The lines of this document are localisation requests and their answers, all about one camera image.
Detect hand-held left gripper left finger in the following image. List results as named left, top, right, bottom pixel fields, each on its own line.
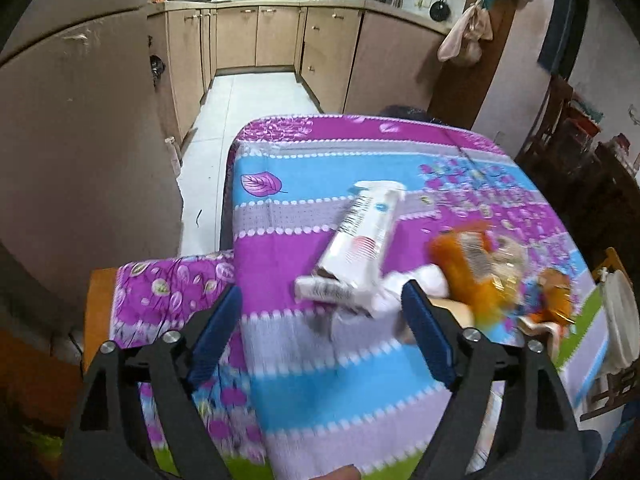
left=62, top=285, right=243, bottom=480

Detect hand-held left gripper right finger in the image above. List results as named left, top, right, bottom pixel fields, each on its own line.
left=401, top=280, right=583, bottom=480

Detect white tissue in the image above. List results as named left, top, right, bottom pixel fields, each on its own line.
left=372, top=265, right=451, bottom=321

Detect orange plastic packet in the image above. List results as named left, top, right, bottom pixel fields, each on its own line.
left=429, top=227, right=508, bottom=333

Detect clear plastic packet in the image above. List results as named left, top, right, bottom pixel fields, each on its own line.
left=492, top=237, right=532, bottom=306

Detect small white striped box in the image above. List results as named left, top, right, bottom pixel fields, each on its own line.
left=295, top=276, right=373, bottom=318

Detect long white printed box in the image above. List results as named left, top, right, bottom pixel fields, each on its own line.
left=320, top=180, right=407, bottom=306

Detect small orange wrapper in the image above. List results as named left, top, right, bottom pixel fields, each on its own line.
left=517, top=266, right=575, bottom=333

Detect white plastic bucket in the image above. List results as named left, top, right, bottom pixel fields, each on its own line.
left=597, top=267, right=640, bottom=376

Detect black trash bag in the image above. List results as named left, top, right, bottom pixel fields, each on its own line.
left=378, top=105, right=453, bottom=125

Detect person's left hand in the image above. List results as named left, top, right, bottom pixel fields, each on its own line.
left=319, top=465, right=362, bottom=480

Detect orange wooden stool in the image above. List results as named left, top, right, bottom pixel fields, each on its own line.
left=81, top=266, right=121, bottom=376

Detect striped floral tablecloth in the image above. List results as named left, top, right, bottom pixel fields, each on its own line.
left=107, top=114, right=608, bottom=480

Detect yellow plastic object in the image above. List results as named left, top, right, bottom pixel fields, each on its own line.
left=591, top=247, right=632, bottom=283

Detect dark wooden sideboard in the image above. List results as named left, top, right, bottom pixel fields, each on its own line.
left=575, top=140, right=640, bottom=281

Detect dark wooden chair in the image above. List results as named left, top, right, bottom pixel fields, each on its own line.
left=515, top=74, right=576, bottom=176

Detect grey refrigerator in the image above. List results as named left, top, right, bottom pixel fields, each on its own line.
left=0, top=0, right=186, bottom=361

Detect beige cloth bags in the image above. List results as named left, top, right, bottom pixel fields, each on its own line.
left=437, top=0, right=495, bottom=67

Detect beige kitchen base cabinets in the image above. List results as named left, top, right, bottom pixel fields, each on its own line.
left=147, top=2, right=451, bottom=133

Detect dark window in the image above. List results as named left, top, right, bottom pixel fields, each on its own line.
left=537, top=0, right=591, bottom=78

